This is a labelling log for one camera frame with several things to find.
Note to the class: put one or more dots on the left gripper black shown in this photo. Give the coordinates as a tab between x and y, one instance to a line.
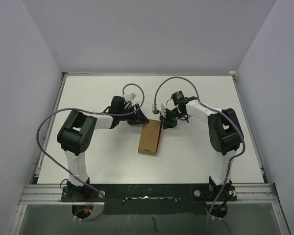
137	118

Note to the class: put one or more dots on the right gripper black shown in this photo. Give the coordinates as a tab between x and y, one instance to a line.
167	124

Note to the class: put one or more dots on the brown cardboard box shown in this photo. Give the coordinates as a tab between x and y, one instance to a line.
150	136

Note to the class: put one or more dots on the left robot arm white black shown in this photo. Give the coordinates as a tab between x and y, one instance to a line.
77	131

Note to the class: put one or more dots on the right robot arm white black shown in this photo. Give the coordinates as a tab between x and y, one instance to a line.
225	134

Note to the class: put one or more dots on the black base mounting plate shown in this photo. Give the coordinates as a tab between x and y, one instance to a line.
156	199

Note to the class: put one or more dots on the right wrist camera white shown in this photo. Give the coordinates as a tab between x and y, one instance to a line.
158	109

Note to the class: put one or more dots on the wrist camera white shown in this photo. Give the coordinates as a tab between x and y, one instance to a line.
129	97
158	109

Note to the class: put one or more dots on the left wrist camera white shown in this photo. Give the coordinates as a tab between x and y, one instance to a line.
129	97

